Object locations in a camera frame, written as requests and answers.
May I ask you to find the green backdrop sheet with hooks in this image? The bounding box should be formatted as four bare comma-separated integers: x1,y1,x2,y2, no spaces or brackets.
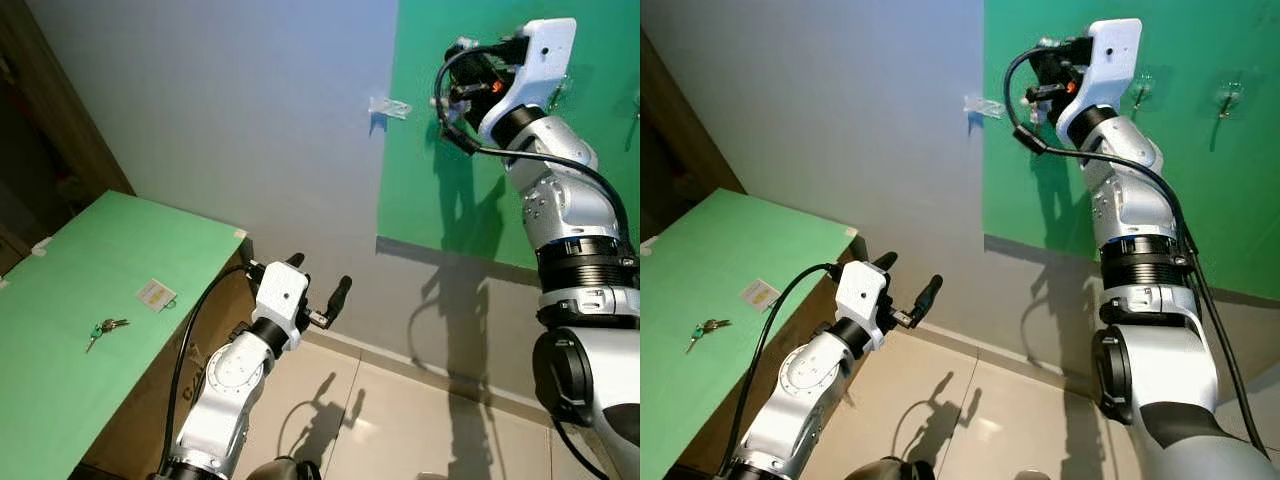
982,0,1280,301
376,0,641,271

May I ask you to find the brown cardboard box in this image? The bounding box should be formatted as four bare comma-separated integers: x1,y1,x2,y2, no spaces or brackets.
680,250,861,480
75,255,261,480

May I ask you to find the key bunch with green cap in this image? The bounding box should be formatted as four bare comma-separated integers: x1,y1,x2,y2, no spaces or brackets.
685,318,733,354
85,317,131,354

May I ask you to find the green paper cover sheet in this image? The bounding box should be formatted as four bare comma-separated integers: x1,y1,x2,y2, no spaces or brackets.
0,190,249,480
640,188,859,480

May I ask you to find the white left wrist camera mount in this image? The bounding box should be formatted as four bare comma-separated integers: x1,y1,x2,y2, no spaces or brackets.
255,262,311,341
835,260,891,341

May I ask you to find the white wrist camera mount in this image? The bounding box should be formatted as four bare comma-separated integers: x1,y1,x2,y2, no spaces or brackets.
255,262,311,341
835,260,891,341
478,18,578,141
1057,18,1144,141

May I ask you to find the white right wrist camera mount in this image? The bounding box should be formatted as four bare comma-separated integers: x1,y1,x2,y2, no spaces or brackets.
478,18,578,141
1057,18,1144,141

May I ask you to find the white card tag with ring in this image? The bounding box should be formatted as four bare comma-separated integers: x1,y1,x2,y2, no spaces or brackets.
740,279,781,311
135,279,178,313

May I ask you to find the brown wooden door frame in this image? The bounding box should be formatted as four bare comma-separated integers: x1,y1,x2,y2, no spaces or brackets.
640,30,746,246
0,0,136,276

